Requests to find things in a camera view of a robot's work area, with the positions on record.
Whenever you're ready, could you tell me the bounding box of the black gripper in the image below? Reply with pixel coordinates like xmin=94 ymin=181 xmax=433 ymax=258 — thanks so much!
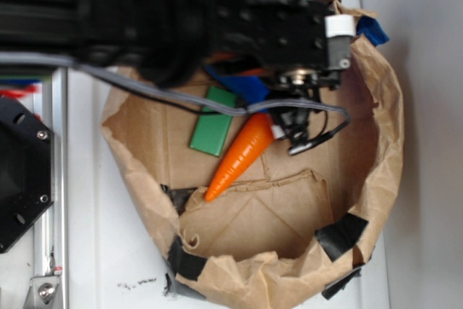
xmin=231 ymin=0 xmax=342 ymax=85

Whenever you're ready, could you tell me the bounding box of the blue toy bottle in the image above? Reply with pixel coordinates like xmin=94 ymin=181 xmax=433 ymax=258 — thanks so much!
xmin=203 ymin=65 xmax=270 ymax=104

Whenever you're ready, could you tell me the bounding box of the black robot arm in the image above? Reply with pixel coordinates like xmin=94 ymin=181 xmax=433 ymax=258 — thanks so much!
xmin=1 ymin=0 xmax=355 ymax=88

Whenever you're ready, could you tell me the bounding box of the orange toy carrot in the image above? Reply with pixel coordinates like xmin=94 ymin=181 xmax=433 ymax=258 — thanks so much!
xmin=204 ymin=113 xmax=274 ymax=202

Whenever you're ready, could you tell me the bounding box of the green rectangular block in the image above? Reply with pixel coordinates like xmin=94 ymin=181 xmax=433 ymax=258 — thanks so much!
xmin=190 ymin=87 xmax=237 ymax=157

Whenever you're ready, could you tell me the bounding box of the brown paper bag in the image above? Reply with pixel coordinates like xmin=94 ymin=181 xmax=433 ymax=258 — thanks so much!
xmin=101 ymin=31 xmax=404 ymax=308

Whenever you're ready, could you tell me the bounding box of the white and grey wrist camera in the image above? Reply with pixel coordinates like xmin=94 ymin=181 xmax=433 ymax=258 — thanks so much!
xmin=325 ymin=14 xmax=356 ymax=70

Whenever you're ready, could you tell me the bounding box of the grey ribbon cable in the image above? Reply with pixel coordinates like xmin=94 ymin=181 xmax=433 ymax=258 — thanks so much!
xmin=0 ymin=51 xmax=352 ymax=143

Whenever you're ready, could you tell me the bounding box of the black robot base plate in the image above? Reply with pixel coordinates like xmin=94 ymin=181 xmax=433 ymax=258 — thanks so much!
xmin=1 ymin=96 xmax=54 ymax=254

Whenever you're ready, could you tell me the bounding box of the aluminium frame rail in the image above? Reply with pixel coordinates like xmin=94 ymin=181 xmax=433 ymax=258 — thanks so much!
xmin=23 ymin=68 xmax=69 ymax=308

